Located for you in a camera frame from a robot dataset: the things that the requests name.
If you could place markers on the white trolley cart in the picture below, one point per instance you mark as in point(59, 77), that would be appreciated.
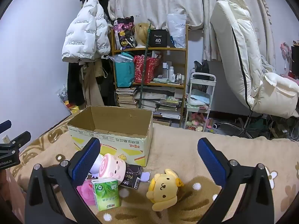
point(211, 98)

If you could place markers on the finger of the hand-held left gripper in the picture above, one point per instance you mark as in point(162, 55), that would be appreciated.
point(19, 138)
point(5, 126)

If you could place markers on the small pink plush toys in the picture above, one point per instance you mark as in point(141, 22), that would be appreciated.
point(197, 122)

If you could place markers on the black box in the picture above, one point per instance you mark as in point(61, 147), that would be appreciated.
point(158, 38)

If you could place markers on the pink swirl roll plush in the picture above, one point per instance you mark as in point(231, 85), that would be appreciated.
point(112, 168)

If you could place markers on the teal paper bag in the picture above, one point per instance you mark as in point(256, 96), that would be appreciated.
point(123, 72)

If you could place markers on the pile of magazines and booklets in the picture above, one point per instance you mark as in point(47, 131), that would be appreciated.
point(165, 107)

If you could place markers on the dark hanging coat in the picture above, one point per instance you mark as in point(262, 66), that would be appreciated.
point(74, 84)

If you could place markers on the cream curtain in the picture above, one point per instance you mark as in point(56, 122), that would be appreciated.
point(163, 2)

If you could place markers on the printed cardboard box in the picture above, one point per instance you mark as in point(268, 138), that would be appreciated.
point(121, 142)

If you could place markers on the cream padded swivel chair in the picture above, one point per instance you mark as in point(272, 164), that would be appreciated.
point(238, 51)

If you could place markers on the white plastic bag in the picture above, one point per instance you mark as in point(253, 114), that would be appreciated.
point(176, 28)

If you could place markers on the white-haired lavender plush doll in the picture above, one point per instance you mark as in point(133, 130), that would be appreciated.
point(95, 168)

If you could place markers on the black bag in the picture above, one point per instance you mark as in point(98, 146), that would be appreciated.
point(202, 67)

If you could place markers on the wooden shelf rack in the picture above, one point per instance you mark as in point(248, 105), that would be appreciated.
point(184, 84)

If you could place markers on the folded cloths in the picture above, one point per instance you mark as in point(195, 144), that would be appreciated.
point(197, 99)

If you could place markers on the yellow dog plush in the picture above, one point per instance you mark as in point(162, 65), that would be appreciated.
point(162, 186)

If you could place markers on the dark tissue packet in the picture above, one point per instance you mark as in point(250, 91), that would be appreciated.
point(133, 176)

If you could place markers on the beige printed blanket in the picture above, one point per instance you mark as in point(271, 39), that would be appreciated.
point(233, 149)

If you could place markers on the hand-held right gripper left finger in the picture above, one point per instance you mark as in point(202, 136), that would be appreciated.
point(85, 161)

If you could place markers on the pale green cloth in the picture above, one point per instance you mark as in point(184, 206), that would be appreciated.
point(161, 80)

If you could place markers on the red patterned gift bag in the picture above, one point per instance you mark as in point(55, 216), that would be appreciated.
point(150, 68)

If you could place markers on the magenta bear plush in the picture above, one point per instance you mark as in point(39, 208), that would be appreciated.
point(85, 190)

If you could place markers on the stack of books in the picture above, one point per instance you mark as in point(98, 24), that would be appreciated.
point(126, 98)

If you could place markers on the black hanging garment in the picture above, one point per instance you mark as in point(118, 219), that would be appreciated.
point(108, 86)

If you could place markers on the white puffer jacket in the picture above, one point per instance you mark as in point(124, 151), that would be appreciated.
point(84, 32)

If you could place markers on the blonde wig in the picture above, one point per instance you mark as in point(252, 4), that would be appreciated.
point(140, 35)

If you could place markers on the green tissue pack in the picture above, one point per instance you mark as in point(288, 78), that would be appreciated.
point(106, 194)

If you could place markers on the pink desk fan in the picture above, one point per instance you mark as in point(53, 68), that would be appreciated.
point(286, 51)

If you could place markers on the white wall outlet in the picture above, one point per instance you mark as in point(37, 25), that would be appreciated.
point(6, 139)

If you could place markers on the cartoon printed bag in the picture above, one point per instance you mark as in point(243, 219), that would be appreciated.
point(123, 32)

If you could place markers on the green pole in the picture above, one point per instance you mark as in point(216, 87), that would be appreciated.
point(144, 63)

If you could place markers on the clear plastic bag of toys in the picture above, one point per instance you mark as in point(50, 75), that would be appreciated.
point(63, 95)

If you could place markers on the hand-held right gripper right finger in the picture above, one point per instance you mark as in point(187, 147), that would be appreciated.
point(211, 162)

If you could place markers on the group of white toiletry bottles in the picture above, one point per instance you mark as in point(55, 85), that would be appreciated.
point(171, 72)

